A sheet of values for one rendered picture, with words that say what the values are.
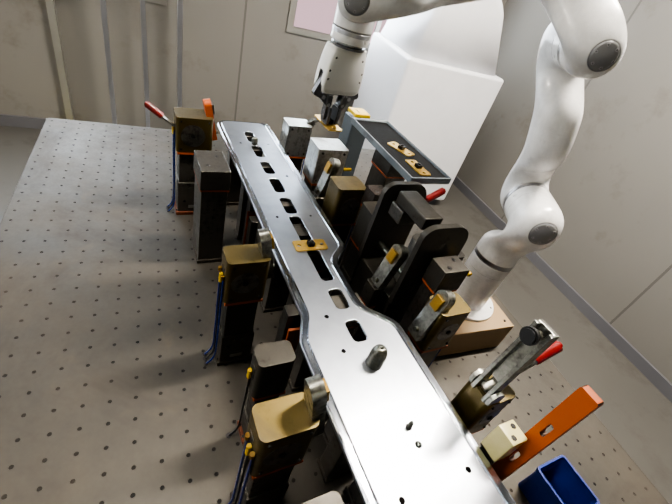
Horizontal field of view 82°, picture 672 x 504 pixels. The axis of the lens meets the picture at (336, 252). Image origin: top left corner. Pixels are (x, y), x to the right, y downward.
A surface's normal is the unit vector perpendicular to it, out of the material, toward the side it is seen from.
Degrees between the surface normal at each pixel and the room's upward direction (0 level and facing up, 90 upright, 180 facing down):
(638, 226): 90
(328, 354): 0
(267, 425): 0
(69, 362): 0
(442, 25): 90
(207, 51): 90
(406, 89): 90
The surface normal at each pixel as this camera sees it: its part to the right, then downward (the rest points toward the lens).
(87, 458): 0.25, -0.75
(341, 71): 0.40, 0.67
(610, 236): -0.91, 0.03
